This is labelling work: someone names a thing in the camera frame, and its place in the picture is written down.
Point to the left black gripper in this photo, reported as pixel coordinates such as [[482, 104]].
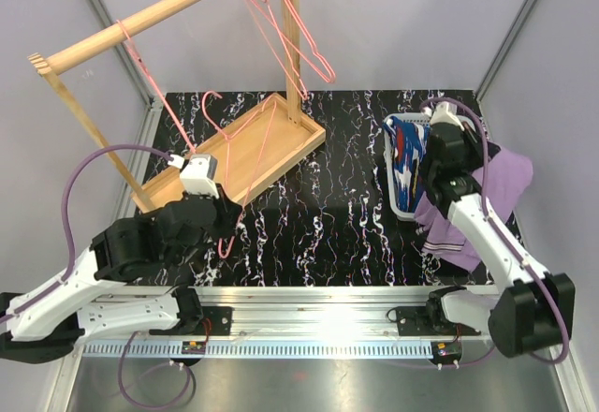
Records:
[[228, 213]]

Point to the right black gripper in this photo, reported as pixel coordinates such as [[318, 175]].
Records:
[[475, 143]]

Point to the blue patterned trousers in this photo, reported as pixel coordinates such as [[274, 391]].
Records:
[[405, 136]]

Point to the purple trousers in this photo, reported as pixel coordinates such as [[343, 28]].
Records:
[[509, 174]]

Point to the pink hanger of purple trousers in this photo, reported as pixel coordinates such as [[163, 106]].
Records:
[[239, 169]]

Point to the pink hanger of blue trousers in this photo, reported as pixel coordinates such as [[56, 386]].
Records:
[[136, 57]]

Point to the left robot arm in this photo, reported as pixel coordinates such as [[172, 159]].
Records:
[[49, 322]]

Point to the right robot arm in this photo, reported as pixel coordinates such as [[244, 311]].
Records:
[[535, 309]]

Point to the empty pink hanger back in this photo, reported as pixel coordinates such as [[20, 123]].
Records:
[[287, 53]]

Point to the empty pink hanger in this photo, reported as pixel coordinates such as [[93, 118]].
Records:
[[310, 53], [287, 53]]

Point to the empty pink hanger front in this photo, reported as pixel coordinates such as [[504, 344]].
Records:
[[310, 53]]

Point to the white plastic basket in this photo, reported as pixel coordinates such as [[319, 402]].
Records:
[[433, 161]]

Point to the wooden clothes rack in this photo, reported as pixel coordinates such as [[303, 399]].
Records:
[[293, 134]]

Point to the black marble pattern mat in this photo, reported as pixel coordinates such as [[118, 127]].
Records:
[[328, 222]]

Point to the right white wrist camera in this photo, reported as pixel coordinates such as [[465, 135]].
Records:
[[446, 113]]

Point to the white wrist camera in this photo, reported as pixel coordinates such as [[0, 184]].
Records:
[[197, 174], [446, 113]]

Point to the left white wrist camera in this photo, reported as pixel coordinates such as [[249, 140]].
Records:
[[197, 174]]

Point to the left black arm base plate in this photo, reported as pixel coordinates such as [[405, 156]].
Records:
[[216, 321]]

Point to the aluminium mounting rail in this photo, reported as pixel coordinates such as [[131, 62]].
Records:
[[332, 314]]

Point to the white slotted cable duct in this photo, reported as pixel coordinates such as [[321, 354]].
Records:
[[265, 350]]

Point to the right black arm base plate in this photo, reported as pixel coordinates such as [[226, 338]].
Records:
[[413, 321]]

